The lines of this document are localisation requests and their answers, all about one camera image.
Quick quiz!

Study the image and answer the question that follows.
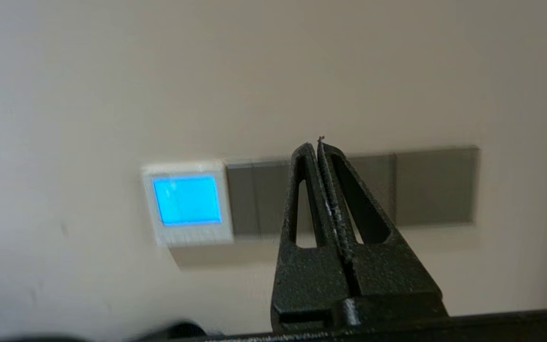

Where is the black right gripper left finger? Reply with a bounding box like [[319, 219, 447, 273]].
[[271, 142, 356, 331]]

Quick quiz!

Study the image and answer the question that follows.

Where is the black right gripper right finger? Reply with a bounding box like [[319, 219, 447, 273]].
[[319, 138, 445, 304]]

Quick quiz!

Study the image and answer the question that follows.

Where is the white wall thermostat panel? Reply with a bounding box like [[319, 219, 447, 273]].
[[141, 161, 235, 247]]

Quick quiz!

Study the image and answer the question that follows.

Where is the black folded umbrella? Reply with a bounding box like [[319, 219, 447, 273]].
[[0, 321, 210, 342]]

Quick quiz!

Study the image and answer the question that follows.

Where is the grey triple rocker switch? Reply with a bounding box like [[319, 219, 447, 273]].
[[226, 159, 319, 237]]

